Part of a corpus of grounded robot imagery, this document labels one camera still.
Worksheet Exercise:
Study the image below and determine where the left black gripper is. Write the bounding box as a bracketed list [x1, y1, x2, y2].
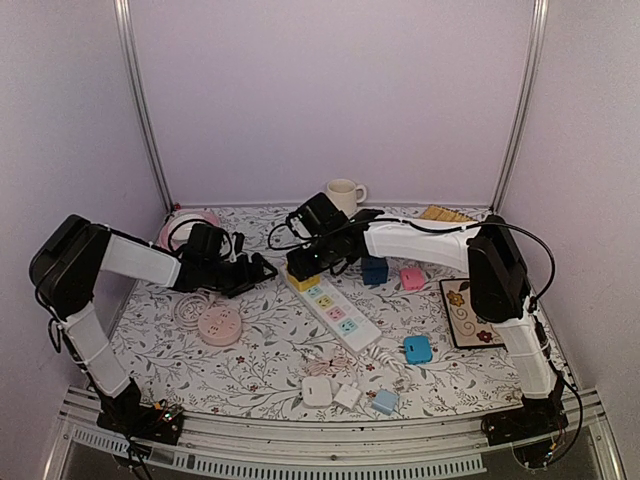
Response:
[202, 251, 278, 298]

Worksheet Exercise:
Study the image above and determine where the yellow cube socket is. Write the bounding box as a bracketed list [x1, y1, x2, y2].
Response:
[285, 272, 321, 293]

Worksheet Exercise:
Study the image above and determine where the dark blue cube socket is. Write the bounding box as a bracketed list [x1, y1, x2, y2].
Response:
[361, 257, 389, 286]

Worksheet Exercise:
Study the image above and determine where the round pink socket with cord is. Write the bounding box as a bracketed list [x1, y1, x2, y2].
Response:
[172, 292, 242, 347]

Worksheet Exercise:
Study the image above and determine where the pink plug adapter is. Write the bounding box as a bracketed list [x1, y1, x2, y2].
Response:
[399, 267, 426, 291]

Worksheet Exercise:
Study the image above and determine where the white power strip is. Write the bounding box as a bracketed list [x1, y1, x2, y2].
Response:
[282, 264, 409, 389]

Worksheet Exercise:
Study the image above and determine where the white plug adapter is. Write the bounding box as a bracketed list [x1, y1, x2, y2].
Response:
[301, 376, 333, 408]

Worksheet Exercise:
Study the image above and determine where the blue plug adapter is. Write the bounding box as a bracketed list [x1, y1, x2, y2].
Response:
[403, 335, 433, 365]

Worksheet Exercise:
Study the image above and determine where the white charger with cable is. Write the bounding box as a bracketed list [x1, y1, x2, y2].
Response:
[304, 347, 366, 412]

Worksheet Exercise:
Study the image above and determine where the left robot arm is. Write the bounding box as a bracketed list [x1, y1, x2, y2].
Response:
[28, 214, 277, 434]

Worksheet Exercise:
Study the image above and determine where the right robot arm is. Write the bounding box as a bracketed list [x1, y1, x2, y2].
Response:
[284, 193, 564, 436]

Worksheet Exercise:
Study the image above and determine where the light blue charger plug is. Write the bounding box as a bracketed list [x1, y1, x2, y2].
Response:
[372, 389, 399, 415]

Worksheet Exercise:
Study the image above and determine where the cream ceramic mug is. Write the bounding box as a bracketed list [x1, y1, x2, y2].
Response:
[326, 179, 368, 217]

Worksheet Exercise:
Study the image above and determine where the pink plate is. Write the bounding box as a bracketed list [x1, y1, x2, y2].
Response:
[158, 209, 220, 250]

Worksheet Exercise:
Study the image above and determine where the yellow woven tray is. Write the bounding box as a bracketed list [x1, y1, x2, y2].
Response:
[419, 205, 474, 223]

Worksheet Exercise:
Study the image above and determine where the floral table cloth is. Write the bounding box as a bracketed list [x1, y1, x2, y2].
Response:
[99, 204, 576, 422]

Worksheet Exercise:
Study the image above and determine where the floral square coaster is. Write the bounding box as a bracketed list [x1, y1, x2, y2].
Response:
[439, 278, 504, 350]

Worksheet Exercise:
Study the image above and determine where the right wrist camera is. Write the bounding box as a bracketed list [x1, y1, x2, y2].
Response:
[285, 212, 308, 239]

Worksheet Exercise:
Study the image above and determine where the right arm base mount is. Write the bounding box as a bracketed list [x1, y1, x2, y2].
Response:
[481, 399, 568, 446]

